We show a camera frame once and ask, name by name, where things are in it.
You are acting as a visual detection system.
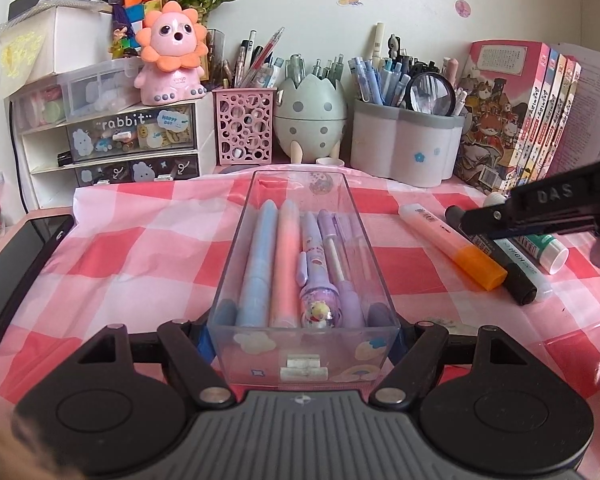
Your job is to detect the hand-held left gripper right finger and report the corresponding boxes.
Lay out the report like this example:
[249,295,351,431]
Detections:
[369,322,532,408]

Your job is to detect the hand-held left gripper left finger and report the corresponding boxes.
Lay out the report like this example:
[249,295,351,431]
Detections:
[72,317,237,407]

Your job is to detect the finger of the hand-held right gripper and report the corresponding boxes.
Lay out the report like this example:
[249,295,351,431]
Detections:
[460,201,600,241]

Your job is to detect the orange highlighter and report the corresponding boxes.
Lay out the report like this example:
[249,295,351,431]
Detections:
[399,203,508,292]

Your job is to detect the clear plastic box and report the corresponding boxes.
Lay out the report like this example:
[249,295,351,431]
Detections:
[207,169,401,388]

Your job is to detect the black marker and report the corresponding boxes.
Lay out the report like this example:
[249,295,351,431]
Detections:
[445,205,537,307]

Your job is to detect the green highlighter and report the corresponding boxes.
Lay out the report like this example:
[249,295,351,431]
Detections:
[495,235,553,301]

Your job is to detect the green white glue stick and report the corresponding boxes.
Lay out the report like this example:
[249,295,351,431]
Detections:
[482,194,570,275]

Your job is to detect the blue pen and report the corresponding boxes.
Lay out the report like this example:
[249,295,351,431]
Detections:
[235,200,281,328]

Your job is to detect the thin purple pen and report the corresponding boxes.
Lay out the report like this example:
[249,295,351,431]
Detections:
[317,208,366,326]

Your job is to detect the purple cartoon pen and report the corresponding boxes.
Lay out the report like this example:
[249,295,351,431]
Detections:
[296,211,342,333]

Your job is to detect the pink pen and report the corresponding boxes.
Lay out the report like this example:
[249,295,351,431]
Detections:
[267,200,303,328]

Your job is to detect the pink cartoon book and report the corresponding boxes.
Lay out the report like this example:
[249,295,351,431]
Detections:
[542,55,577,178]
[527,50,568,181]
[555,60,584,176]
[455,40,556,193]

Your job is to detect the pink checked tablecloth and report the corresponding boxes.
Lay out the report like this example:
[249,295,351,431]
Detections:
[0,170,600,406]

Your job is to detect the white flower-shaped pen holder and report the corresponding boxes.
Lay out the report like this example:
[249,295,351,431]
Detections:
[350,97,466,188]

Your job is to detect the black magnifying glass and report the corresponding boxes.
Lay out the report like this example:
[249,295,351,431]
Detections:
[407,72,458,117]

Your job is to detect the pens in white holder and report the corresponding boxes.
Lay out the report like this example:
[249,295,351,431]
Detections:
[347,22,468,116]

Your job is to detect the black smartphone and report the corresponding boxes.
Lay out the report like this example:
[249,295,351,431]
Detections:
[0,214,76,351]

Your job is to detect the green egg pen holder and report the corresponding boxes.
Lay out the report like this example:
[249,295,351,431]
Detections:
[272,72,350,165]

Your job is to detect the pink perforated pen holder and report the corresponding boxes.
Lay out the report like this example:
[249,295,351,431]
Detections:
[212,87,277,167]

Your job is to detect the white drawer organizer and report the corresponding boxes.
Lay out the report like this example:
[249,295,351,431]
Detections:
[10,92,216,211]

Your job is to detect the pens in egg holder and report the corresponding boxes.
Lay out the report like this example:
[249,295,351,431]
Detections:
[282,52,348,86]

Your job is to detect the clear storage box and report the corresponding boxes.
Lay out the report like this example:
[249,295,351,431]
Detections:
[60,57,146,123]

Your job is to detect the pens in pink holder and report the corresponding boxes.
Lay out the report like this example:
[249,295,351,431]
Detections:
[222,26,286,90]

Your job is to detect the glass plant vase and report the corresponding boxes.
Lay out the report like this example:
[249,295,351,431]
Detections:
[205,29,227,86]

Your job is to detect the pink lion toy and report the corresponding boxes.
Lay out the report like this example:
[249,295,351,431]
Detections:
[134,1,210,107]

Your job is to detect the white box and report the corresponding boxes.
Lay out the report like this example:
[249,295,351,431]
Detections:
[0,0,116,98]

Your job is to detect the colourful puzzle cube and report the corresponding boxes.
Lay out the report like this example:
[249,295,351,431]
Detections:
[122,0,162,21]

